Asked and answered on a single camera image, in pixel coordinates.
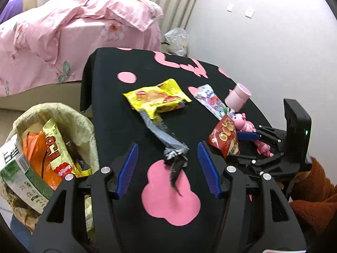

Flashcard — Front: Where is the beige headboard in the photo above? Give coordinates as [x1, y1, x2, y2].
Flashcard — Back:
[19, 0, 37, 11]

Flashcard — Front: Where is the clear plastic bag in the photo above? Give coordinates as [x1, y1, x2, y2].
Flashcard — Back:
[164, 27, 189, 57]

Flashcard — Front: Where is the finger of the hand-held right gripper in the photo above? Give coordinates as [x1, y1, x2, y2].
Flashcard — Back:
[235, 131, 261, 141]
[226, 153, 258, 166]

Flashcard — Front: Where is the purple pillow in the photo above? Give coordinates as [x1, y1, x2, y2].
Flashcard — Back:
[0, 0, 23, 25]

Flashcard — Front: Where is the pink pig toy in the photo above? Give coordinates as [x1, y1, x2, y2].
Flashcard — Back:
[231, 112, 275, 157]

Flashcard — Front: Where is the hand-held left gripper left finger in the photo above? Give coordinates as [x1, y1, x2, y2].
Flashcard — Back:
[30, 143, 139, 253]

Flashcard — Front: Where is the green and white carton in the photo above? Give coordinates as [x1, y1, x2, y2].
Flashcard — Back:
[0, 134, 55, 214]

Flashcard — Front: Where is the black tablecloth with pink shapes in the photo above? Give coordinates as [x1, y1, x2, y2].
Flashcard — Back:
[79, 47, 290, 253]

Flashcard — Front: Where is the white and purple snack packet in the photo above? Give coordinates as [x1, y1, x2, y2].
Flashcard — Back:
[193, 84, 235, 121]

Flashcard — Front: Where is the pink floral duvet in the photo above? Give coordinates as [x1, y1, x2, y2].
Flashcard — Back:
[0, 0, 164, 97]

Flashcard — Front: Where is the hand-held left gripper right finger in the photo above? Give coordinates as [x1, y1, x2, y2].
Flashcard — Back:
[197, 141, 307, 253]

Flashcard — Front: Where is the orange snack packet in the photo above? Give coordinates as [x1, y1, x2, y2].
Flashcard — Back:
[22, 131, 63, 188]

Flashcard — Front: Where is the beige bed base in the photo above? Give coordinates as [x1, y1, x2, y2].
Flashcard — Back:
[0, 80, 85, 110]

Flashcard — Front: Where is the yellow noodle packet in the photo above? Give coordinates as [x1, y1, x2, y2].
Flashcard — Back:
[123, 78, 192, 120]

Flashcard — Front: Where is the silver wrapper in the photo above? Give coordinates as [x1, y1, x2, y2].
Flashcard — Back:
[139, 109, 190, 198]

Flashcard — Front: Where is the dark snack wrapper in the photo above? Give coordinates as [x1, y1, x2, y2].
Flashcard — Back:
[65, 141, 92, 172]

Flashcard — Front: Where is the pink cup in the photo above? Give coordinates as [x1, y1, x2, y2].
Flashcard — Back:
[224, 83, 251, 112]

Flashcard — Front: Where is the person's blue jeans leg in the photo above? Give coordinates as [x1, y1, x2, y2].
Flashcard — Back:
[10, 213, 33, 244]

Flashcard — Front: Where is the red snack packet with gold circles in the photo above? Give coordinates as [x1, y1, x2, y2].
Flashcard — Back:
[208, 114, 241, 159]

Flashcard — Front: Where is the bin with yellow-green liner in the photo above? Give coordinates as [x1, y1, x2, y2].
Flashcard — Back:
[5, 102, 100, 234]

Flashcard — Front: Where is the gold and red snack packet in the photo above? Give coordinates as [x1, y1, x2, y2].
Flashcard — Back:
[42, 118, 93, 179]

